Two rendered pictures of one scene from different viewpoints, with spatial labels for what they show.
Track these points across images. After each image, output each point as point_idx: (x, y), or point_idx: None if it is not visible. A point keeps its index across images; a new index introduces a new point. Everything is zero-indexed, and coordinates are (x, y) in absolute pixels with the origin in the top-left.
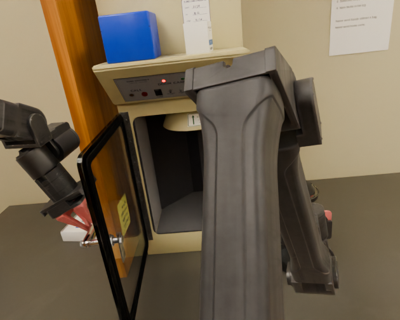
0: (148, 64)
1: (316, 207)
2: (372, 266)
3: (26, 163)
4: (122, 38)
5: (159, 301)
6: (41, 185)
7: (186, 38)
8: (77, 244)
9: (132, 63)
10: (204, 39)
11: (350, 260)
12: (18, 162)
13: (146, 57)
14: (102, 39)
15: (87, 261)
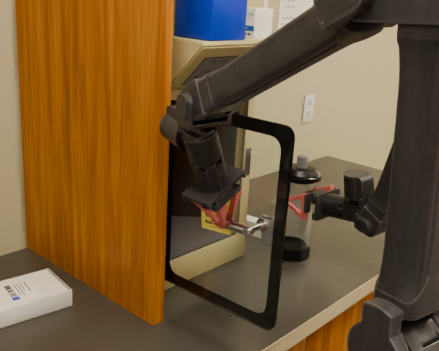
0: (242, 44)
1: (359, 170)
2: (341, 238)
3: (213, 144)
4: (226, 16)
5: (230, 318)
6: (215, 170)
7: (256, 22)
8: (31, 323)
9: (233, 42)
10: (268, 25)
11: (324, 239)
12: (203, 145)
13: (240, 37)
14: (212, 14)
15: (86, 329)
